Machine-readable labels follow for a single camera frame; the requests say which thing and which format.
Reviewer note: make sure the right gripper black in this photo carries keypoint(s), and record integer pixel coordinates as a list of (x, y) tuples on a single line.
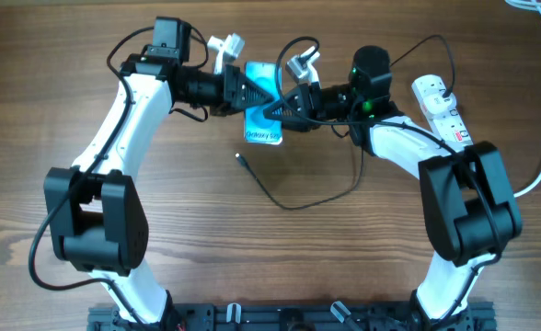
[(307, 101)]

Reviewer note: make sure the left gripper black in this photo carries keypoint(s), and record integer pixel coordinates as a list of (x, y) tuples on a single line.
[(233, 81)]

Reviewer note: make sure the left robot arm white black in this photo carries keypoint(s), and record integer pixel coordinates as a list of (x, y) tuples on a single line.
[(95, 218)]

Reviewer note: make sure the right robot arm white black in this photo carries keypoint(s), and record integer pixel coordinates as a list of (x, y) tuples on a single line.
[(469, 209)]

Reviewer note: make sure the white charger plug adapter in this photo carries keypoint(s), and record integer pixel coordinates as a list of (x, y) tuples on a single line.
[(436, 104)]

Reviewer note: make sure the white power strip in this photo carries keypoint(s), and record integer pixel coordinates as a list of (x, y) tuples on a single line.
[(449, 125)]

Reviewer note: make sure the black mounting rail base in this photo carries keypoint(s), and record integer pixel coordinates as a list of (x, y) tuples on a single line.
[(376, 316)]

